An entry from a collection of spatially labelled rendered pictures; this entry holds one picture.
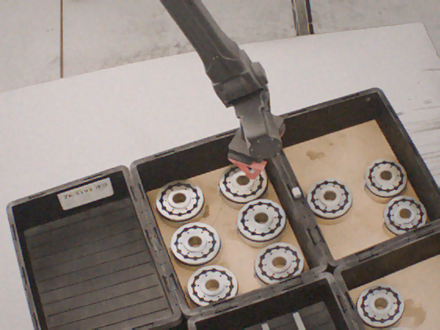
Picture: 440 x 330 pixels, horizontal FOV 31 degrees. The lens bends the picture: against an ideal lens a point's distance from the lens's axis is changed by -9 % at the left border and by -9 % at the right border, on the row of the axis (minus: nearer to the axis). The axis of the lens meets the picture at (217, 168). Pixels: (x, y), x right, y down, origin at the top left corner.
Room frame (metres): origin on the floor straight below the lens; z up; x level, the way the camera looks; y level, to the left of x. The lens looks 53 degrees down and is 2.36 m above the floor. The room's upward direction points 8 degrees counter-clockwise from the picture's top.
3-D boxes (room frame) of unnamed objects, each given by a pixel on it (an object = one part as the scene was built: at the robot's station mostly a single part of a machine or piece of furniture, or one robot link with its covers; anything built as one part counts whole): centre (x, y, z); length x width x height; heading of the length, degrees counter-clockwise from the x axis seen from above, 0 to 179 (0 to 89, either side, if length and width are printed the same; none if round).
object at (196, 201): (1.05, 0.09, 0.86); 0.10 x 0.10 x 0.01
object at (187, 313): (0.95, 0.00, 0.92); 0.40 x 0.30 x 0.02; 12
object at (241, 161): (0.95, -0.07, 1.10); 0.07 x 0.07 x 0.09; 57
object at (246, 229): (0.98, -0.08, 0.86); 0.10 x 0.10 x 0.01
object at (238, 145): (0.97, -0.08, 1.17); 0.10 x 0.07 x 0.07; 147
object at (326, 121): (1.02, -0.30, 0.87); 0.40 x 0.30 x 0.11; 12
